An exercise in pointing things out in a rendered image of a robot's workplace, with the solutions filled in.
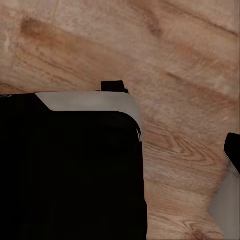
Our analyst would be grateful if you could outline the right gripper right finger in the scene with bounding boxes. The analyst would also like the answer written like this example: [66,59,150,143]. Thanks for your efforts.
[224,133,240,173]

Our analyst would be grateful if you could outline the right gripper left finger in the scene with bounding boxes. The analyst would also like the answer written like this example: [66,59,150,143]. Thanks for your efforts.
[0,133,26,193]

